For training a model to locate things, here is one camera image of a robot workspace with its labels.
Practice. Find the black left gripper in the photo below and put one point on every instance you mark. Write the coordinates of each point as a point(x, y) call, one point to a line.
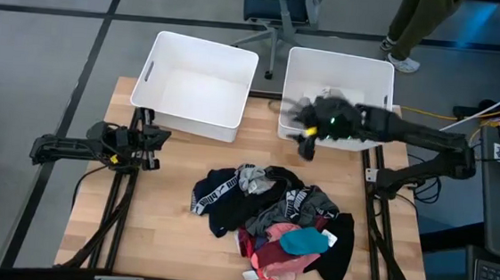
point(129, 146)

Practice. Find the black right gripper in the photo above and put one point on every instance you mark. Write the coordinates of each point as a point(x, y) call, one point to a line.
point(337, 115)

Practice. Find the black garment white logo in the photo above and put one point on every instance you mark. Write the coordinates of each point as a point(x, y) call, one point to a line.
point(235, 210)

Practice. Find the salmon pink knit sock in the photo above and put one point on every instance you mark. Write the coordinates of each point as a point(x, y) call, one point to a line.
point(280, 232)

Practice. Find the teal sock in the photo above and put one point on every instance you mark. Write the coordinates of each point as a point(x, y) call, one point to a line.
point(302, 242)

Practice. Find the purple ribbed sock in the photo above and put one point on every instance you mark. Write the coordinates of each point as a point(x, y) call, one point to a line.
point(260, 243)

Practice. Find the maroon and pink garment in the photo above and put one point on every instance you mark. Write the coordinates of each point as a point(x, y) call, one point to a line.
point(245, 244)

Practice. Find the dark maroon garment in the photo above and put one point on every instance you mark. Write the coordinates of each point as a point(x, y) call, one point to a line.
point(272, 255)

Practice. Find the mauve pink garment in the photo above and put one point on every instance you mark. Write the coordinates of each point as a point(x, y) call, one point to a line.
point(293, 268)

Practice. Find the hot pink ribbed sock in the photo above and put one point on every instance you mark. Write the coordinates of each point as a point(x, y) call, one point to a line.
point(256, 262)

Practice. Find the large white paper hang tag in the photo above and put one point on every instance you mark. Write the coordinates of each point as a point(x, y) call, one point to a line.
point(250, 276)

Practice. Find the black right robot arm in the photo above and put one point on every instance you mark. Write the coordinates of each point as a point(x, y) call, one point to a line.
point(424, 138)

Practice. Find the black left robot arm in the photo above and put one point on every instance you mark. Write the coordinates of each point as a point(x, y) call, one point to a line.
point(66, 145)

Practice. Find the navy Puma underwear white waistband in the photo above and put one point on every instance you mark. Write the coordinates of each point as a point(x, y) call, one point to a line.
point(211, 184)

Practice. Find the white perforated plastic bin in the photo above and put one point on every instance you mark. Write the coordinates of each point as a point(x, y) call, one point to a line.
point(340, 73)
point(200, 96)

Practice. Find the light grey sock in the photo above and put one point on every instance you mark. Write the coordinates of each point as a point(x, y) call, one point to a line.
point(251, 176)

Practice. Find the grey Puma underwear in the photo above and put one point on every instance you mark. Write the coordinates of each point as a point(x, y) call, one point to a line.
point(312, 205)

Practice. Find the silver mounting plate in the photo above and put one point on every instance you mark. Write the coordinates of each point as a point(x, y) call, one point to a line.
point(371, 175)

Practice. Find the small white paper tag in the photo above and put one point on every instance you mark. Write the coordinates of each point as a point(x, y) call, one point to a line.
point(330, 238)

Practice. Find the navy grey office chair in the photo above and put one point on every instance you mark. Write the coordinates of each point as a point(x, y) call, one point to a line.
point(274, 5)

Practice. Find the plain black garment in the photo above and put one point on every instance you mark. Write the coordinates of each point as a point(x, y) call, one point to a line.
point(335, 254)

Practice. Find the person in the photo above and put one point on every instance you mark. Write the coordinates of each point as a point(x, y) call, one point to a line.
point(416, 19)

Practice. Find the black power strip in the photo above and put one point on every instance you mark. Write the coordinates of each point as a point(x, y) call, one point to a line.
point(466, 113)

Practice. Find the black aluminium frame rails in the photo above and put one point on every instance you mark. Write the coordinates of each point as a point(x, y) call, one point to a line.
point(370, 243)
point(122, 219)

